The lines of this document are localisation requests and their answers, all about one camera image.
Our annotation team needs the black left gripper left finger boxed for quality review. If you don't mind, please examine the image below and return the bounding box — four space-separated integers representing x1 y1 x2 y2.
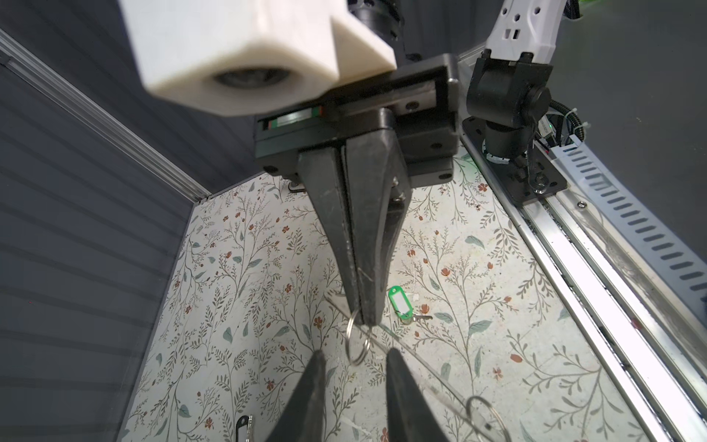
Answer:
266 350 326 442

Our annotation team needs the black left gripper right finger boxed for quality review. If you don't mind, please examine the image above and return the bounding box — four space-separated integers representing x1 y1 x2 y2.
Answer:
386 348 447 441

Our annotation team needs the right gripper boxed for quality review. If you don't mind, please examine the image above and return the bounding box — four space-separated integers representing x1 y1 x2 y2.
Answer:
255 53 460 326

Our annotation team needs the silver split keyring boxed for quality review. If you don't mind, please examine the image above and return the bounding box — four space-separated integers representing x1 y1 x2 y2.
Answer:
465 396 512 442
344 309 372 366

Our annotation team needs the key with green tag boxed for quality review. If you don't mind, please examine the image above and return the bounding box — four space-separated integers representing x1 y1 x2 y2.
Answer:
387 285 432 325

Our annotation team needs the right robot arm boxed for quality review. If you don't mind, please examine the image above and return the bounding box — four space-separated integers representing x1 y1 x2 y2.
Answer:
255 1 567 326

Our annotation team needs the key with black tag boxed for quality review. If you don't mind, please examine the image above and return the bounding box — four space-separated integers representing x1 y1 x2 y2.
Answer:
235 414 254 442

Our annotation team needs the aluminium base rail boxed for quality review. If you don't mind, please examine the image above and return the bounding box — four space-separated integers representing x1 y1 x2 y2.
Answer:
462 113 706 441

